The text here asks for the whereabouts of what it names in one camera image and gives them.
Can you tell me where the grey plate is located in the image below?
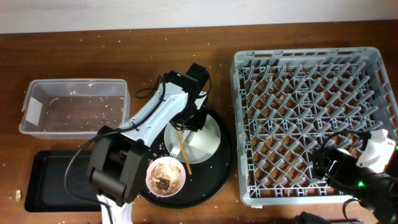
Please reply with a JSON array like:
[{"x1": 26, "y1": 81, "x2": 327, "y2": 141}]
[{"x1": 164, "y1": 114, "x2": 221, "y2": 164}]

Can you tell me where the wooden chopstick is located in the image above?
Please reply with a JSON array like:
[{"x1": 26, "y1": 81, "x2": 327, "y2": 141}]
[{"x1": 175, "y1": 130, "x2": 192, "y2": 175}]

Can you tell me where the pink bowl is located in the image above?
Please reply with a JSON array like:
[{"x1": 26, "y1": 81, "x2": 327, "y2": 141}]
[{"x1": 146, "y1": 157, "x2": 186, "y2": 197}]

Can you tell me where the food scraps pile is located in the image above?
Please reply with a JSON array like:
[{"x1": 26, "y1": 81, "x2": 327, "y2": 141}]
[{"x1": 149, "y1": 163, "x2": 183, "y2": 196}]

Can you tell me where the white plastic fork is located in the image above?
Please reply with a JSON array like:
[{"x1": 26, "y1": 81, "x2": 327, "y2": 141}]
[{"x1": 170, "y1": 131, "x2": 193, "y2": 158}]

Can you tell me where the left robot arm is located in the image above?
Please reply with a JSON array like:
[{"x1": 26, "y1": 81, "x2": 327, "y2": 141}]
[{"x1": 64, "y1": 63, "x2": 212, "y2": 223}]

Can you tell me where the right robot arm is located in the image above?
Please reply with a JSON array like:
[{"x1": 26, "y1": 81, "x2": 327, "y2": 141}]
[{"x1": 312, "y1": 147, "x2": 397, "y2": 223}]

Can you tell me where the grey dishwasher rack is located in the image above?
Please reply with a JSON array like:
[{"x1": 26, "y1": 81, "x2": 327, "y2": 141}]
[{"x1": 230, "y1": 47, "x2": 397, "y2": 207}]

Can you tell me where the round black serving tray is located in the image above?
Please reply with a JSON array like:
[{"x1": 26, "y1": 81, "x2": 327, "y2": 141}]
[{"x1": 140, "y1": 106, "x2": 236, "y2": 209}]

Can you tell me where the clear plastic bin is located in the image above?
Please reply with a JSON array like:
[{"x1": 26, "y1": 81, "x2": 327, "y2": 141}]
[{"x1": 19, "y1": 78, "x2": 131, "y2": 139}]

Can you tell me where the black rectangular tray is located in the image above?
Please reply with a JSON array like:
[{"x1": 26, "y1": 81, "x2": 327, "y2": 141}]
[{"x1": 24, "y1": 151, "x2": 101, "y2": 212}]

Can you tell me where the peanut on table left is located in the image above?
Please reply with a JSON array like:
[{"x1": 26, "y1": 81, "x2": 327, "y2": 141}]
[{"x1": 16, "y1": 190, "x2": 22, "y2": 202}]

